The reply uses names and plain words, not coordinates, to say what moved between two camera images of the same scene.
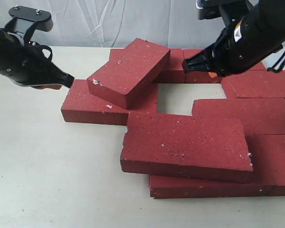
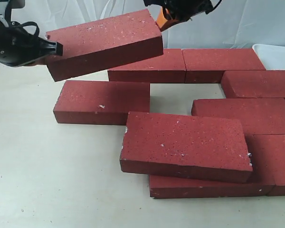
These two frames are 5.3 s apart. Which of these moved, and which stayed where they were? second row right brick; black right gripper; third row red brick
Moved: black right gripper
Stayed: third row red brick; second row right brick
